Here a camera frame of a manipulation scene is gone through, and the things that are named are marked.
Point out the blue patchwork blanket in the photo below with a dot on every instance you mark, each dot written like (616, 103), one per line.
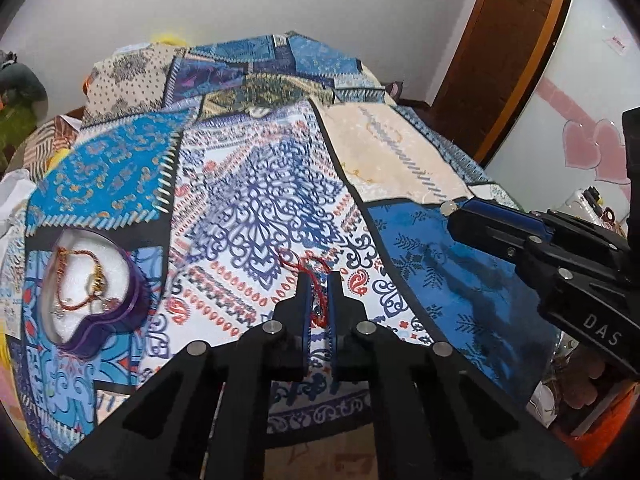
(260, 200)

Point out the brown wooden door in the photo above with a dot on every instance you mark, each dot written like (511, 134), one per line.
(500, 50)

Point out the green patterned cloth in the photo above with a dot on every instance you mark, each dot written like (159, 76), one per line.
(17, 130)

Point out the yellow pillow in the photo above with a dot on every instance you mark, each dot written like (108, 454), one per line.
(170, 39)

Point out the person's right hand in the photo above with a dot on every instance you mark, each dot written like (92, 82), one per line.
(580, 385)

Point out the white cloth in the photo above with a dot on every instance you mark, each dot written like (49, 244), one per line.
(15, 195)

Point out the purple heart-shaped tin box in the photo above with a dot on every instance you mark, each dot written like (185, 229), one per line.
(125, 305)

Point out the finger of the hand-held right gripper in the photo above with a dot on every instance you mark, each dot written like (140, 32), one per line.
(490, 225)

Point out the orange striped cloth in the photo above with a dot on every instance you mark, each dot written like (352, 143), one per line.
(52, 145)

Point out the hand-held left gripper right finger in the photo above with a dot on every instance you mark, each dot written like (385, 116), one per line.
(334, 305)

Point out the white appliance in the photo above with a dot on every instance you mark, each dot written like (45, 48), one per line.
(575, 202)

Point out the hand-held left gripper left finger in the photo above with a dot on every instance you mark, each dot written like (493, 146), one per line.
(301, 305)

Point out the red and white sticker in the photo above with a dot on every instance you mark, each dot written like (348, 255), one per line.
(617, 44)

